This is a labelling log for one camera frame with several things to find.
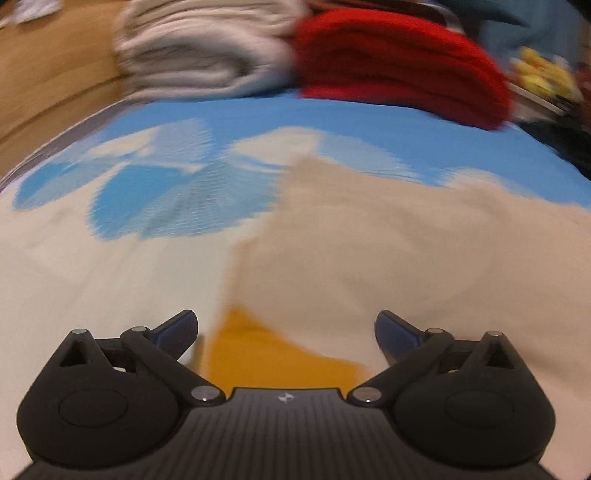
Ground black garment pile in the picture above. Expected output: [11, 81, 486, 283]
[518, 118, 591, 180]

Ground blue patterned bed sheet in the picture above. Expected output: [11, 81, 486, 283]
[1, 95, 590, 479]

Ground yellow plush toys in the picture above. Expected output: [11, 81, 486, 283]
[510, 47, 582, 103]

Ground blue curtain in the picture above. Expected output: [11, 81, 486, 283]
[479, 0, 584, 66]

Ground beige and mustard hooded jacket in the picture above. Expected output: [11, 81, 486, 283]
[204, 157, 590, 479]

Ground wooden headboard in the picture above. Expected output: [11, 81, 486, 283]
[1, 1, 126, 174]

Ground teal folded cloth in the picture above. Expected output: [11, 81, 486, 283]
[438, 0, 527, 26]

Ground white folded quilt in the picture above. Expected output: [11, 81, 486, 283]
[113, 1, 311, 101]

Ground red folded blanket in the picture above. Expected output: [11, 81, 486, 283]
[294, 8, 511, 130]

